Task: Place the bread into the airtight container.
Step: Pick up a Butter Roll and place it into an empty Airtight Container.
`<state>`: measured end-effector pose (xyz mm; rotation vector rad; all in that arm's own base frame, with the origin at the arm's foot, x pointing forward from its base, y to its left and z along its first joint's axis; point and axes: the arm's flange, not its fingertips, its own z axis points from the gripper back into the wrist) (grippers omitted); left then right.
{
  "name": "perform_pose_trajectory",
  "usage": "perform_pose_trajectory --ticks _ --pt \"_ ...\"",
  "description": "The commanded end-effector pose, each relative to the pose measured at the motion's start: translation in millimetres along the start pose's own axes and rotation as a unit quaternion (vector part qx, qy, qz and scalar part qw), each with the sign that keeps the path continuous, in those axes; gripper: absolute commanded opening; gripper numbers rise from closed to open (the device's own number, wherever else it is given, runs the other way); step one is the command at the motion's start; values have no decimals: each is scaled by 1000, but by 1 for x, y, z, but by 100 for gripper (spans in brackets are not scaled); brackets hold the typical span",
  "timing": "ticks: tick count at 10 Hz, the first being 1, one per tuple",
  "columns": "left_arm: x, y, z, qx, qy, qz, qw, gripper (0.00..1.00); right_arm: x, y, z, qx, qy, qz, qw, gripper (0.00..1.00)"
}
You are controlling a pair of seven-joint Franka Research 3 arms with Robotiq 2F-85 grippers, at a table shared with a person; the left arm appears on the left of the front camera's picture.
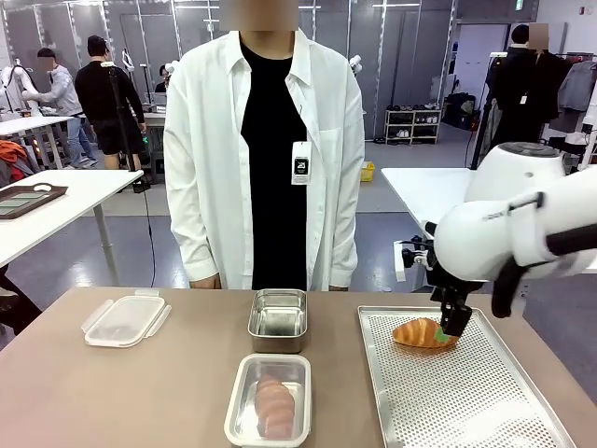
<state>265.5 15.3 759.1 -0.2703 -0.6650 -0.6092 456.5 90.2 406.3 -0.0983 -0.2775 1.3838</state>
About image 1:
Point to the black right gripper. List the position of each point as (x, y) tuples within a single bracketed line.
[(450, 291)]

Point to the golden croissant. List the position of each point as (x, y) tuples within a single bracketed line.
[(415, 335)]

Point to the pale pink bread loaf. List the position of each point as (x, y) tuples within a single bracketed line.
[(275, 406)]

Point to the steel rectangular container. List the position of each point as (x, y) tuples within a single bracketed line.
[(275, 322), (242, 401)]

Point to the steel container with pastry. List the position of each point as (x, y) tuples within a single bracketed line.
[(231, 420)]

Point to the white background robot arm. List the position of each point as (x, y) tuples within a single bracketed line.
[(21, 81)]

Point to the white table beside robot arm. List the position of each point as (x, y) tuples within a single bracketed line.
[(420, 196)]

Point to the person's right forearm white sleeve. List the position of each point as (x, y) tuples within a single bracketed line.
[(196, 233)]

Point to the person's left forearm white sleeve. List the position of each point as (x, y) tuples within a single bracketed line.
[(343, 233)]

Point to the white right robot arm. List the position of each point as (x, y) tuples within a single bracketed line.
[(476, 238)]

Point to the person's right hand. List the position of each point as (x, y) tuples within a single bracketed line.
[(206, 283)]

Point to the perforated metal baking tray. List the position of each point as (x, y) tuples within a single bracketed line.
[(466, 401)]

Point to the yellow crate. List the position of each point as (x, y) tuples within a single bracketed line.
[(368, 172)]

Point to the white shoe rack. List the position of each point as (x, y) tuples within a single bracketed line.
[(412, 123)]

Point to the black bags pile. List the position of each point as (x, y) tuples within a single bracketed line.
[(459, 109)]

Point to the white name badge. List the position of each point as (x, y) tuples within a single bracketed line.
[(301, 163)]

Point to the person in black coat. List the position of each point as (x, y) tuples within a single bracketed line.
[(522, 93)]

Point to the person in white shirt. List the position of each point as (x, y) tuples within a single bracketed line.
[(270, 140)]

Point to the clothes rack with garments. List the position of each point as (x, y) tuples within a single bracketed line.
[(578, 88)]

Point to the clear plastic lid white rim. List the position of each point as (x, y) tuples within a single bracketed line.
[(123, 322)]

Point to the black tripod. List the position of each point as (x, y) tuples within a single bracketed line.
[(122, 140)]

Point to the white table with brown tray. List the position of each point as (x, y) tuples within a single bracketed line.
[(70, 210)]

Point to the person in black t-shirt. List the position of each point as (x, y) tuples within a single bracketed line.
[(105, 102)]

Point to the brown serving tray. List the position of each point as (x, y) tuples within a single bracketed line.
[(28, 200)]

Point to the person in grey hoodie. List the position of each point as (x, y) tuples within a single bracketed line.
[(63, 93)]

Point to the long white background table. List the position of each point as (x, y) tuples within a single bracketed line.
[(28, 123)]

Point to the orange cloth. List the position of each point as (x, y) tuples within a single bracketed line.
[(11, 154)]

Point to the wrist camera with white bracket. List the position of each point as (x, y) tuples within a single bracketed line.
[(417, 256)]

